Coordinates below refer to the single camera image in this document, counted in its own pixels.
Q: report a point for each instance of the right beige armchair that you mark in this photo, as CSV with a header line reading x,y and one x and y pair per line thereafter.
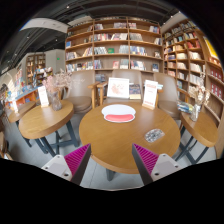
x,y
167,99

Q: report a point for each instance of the glass vase dried pink flowers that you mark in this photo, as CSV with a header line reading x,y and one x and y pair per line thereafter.
x,y
54,84

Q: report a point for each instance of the large wooden back bookshelf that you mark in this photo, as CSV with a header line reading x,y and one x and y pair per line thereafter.
x,y
110,43

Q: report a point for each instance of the glass vase dried white flowers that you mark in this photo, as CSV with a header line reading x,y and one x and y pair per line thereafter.
x,y
201,96

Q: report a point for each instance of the white framed picture card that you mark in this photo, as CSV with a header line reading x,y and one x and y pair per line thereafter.
x,y
118,88

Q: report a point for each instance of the round wooden right table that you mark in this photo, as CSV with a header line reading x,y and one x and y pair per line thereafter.
x,y
203,130

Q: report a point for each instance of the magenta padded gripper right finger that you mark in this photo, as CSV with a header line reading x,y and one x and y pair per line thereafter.
x,y
152,166

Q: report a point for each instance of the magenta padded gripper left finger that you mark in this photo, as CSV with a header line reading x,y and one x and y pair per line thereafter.
x,y
72,166

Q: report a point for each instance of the white sign on left table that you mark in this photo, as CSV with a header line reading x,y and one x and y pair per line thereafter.
x,y
43,96

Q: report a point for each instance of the round wooden centre table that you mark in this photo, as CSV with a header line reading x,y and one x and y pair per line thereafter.
x,y
111,143

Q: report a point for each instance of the left beige wooden armchair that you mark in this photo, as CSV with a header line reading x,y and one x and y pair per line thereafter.
x,y
83,91

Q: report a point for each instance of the white mouse pad red rest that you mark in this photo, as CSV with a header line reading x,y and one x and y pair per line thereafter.
x,y
118,113

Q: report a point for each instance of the white sign on wooden stand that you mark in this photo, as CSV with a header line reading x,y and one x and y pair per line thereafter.
x,y
150,94

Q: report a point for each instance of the far left wooden bookshelf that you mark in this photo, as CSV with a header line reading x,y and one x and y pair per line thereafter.
x,y
34,63

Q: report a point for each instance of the small round far-left table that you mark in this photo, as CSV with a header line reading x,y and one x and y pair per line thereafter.
x,y
14,117

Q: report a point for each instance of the wooden right wall bookshelf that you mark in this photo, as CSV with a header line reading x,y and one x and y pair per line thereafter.
x,y
187,54

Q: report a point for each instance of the round wooden left table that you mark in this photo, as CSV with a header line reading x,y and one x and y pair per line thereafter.
x,y
42,125

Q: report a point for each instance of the dark book on chair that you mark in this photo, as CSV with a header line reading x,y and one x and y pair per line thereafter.
x,y
134,91

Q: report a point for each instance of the magazine on right table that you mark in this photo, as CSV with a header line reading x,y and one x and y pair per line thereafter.
x,y
184,107

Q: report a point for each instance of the round wooden table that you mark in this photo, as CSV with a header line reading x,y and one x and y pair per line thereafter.
x,y
111,143
42,125
203,130

